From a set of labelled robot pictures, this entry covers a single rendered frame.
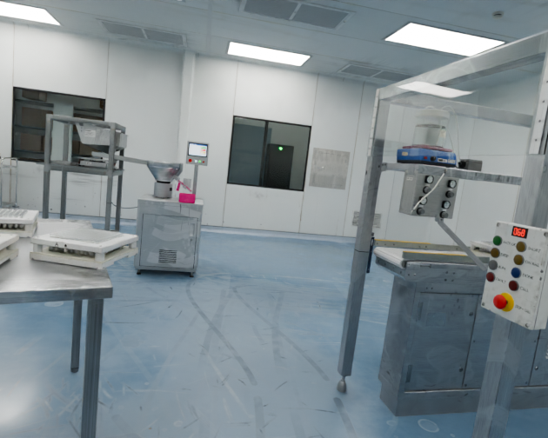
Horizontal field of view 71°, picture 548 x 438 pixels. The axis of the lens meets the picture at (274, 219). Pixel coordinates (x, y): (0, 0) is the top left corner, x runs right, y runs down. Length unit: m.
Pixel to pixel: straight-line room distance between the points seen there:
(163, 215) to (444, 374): 2.78
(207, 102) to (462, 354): 5.52
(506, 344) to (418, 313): 0.80
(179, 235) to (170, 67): 3.60
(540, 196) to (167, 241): 3.30
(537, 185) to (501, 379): 0.57
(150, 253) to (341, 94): 4.59
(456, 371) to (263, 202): 5.04
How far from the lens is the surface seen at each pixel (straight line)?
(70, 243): 1.37
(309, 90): 7.06
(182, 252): 3.99
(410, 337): 2.12
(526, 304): 1.22
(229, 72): 6.88
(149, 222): 3.96
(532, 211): 1.30
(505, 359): 1.39
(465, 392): 2.47
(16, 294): 1.18
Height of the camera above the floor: 1.19
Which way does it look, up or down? 7 degrees down
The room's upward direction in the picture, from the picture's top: 6 degrees clockwise
